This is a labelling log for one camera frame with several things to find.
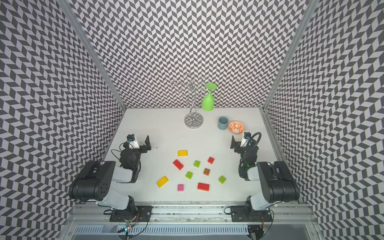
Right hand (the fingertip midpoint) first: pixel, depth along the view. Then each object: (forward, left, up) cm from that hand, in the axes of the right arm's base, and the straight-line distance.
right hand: (240, 138), depth 91 cm
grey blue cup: (+16, +9, -5) cm, 19 cm away
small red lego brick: (-11, +19, -8) cm, 23 cm away
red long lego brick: (-14, +38, -8) cm, 42 cm away
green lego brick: (-13, +27, -8) cm, 31 cm away
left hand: (0, +61, +2) cm, 61 cm away
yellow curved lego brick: (-6, +36, -8) cm, 38 cm away
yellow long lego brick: (-23, +46, -8) cm, 52 cm away
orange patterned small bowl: (+13, -1, -7) cm, 15 cm away
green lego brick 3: (-22, +13, -9) cm, 27 cm away
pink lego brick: (-26, +36, -8) cm, 45 cm away
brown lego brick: (-18, +21, -9) cm, 29 cm away
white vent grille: (-45, +31, -9) cm, 55 cm away
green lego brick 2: (-20, +32, -8) cm, 38 cm away
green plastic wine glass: (+18, +20, +15) cm, 30 cm away
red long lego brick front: (-26, +24, -8) cm, 36 cm away
